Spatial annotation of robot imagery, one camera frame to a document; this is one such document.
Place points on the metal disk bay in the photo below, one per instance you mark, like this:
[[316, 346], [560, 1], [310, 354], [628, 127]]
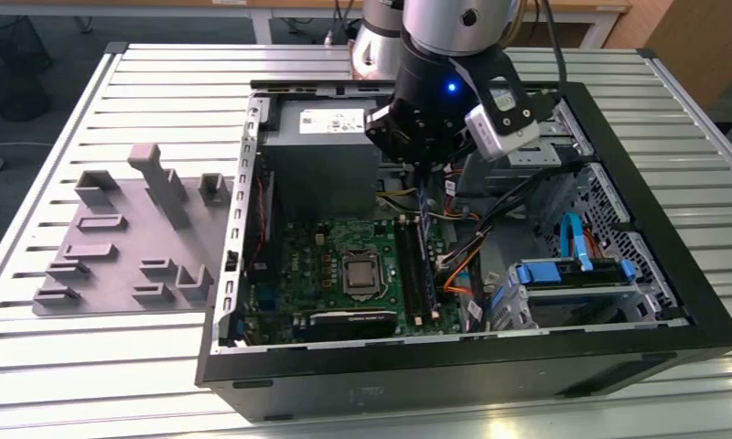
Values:
[[647, 292]]

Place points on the RAM stick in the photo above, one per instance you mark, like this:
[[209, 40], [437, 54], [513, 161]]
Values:
[[425, 201]]

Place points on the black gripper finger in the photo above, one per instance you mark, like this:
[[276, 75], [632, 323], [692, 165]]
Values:
[[455, 139], [393, 135]]

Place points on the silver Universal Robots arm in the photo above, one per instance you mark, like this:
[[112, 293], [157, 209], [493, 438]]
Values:
[[438, 23]]

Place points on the black RAM slot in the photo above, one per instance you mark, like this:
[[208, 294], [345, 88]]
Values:
[[410, 283], [421, 283]]

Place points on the grey parts rack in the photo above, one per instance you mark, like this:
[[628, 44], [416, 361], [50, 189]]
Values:
[[128, 201]]

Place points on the metal drive cage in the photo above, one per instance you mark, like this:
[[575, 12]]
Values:
[[543, 160]]

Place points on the grey power supply unit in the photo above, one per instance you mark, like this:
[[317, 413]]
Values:
[[322, 178]]

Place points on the hard disk in blue carrier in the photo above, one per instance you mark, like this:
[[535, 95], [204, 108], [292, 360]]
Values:
[[543, 273]]

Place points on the black open PC case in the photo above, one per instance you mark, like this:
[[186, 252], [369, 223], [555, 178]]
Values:
[[463, 379]]

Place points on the silver CPU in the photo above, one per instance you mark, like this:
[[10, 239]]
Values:
[[362, 274]]

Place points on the long desk wooden edge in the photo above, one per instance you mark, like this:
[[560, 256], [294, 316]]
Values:
[[158, 7]]

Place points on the wooden cabinet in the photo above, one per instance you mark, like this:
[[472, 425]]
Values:
[[695, 46]]

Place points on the CPU socket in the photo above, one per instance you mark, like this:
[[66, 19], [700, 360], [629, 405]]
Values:
[[361, 256]]

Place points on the black graphics card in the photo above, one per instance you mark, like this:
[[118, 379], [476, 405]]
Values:
[[348, 327]]

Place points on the blue plastic latch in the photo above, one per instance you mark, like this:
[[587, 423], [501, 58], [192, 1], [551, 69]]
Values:
[[497, 304]]

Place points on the silver wrist camera black mount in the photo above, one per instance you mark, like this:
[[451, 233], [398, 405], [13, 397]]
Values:
[[500, 132]]

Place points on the black mesh bin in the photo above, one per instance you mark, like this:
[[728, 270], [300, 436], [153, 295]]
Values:
[[11, 68]]

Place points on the green motherboard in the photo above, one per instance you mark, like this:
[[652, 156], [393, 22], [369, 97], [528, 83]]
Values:
[[310, 292]]

